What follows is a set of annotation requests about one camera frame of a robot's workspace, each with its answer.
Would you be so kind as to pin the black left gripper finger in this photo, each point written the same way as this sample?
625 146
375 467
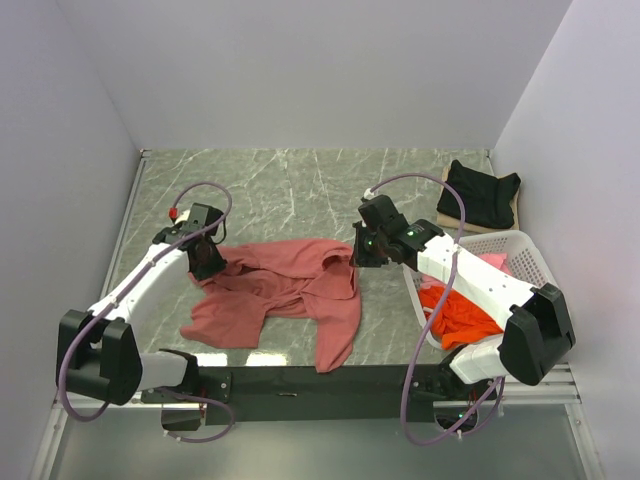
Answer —
201 272
217 263

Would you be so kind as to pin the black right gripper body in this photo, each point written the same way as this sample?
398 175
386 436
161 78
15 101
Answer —
373 242

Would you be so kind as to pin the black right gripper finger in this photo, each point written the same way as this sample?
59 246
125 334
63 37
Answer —
358 248
376 259

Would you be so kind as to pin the dusty red polo shirt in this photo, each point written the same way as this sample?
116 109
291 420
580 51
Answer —
298 278

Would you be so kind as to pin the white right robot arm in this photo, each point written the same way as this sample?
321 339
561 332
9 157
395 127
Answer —
536 325

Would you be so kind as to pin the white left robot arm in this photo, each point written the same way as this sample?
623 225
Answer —
98 355

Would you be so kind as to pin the beige folded t shirt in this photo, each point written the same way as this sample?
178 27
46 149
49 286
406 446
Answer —
451 222

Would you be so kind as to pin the orange t shirt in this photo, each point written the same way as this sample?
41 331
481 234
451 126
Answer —
461 322

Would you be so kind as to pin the black folded t shirt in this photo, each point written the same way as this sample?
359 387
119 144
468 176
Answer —
490 202

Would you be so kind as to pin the pink t shirt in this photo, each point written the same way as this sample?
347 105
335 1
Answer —
497 260

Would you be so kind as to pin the white plastic laundry basket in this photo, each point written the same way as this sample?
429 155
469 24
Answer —
523 259

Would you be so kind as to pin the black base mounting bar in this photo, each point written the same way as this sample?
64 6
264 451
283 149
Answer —
300 393

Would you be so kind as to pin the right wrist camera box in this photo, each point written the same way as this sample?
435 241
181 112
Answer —
376 209

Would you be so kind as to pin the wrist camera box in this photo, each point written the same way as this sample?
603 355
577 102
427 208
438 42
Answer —
376 209
197 217

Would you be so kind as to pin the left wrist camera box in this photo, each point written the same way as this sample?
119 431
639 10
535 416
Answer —
197 217

